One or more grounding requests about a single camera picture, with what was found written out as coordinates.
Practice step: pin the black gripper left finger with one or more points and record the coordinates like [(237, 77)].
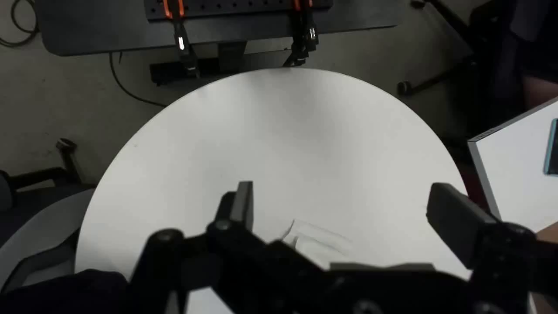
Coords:
[(235, 208)]

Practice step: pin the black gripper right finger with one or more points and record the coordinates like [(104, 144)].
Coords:
[(457, 220)]

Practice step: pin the white side desk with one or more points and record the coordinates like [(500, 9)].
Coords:
[(511, 166)]

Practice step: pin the dark smartphone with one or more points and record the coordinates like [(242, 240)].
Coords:
[(551, 151)]

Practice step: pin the orange black clamp right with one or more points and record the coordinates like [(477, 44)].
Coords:
[(303, 32)]

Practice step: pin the orange black clamp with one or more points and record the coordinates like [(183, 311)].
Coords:
[(303, 32), (174, 11)]

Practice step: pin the orange black clamp left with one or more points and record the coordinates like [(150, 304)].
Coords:
[(174, 11)]

